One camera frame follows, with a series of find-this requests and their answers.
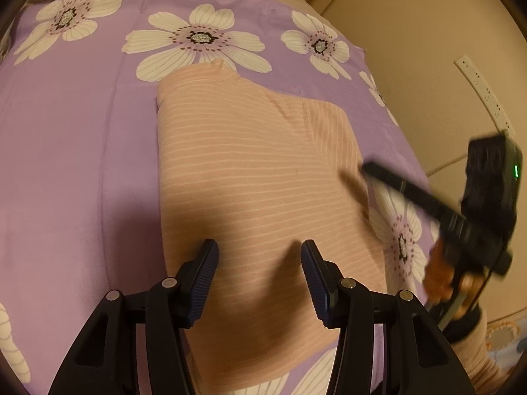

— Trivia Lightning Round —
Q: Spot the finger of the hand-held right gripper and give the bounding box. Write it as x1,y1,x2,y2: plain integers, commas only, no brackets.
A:
361,161,466,225

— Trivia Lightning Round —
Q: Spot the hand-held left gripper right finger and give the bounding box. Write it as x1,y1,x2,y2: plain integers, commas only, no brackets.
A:
300,239,478,395

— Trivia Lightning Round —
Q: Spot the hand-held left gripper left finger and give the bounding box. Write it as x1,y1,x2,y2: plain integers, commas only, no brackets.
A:
47,239,220,395

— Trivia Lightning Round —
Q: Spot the pink striped sweater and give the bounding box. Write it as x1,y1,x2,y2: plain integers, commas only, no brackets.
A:
155,58,390,395

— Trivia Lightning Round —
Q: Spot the person's right forearm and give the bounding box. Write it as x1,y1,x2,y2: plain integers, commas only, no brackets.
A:
442,302,513,395

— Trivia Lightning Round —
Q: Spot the person's right hand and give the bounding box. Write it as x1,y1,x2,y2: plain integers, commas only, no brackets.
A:
424,243,480,303

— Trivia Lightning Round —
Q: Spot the white power strip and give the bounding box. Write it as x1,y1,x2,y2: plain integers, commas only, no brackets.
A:
454,53,517,137

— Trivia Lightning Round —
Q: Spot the light blue printed cloth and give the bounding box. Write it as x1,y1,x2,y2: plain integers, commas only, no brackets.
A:
485,320,523,365

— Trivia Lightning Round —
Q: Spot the purple floral bedsheet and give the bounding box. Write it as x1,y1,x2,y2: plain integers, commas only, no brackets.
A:
0,0,441,395

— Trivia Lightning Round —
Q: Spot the white cable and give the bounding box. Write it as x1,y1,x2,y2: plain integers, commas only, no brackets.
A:
424,154,470,175

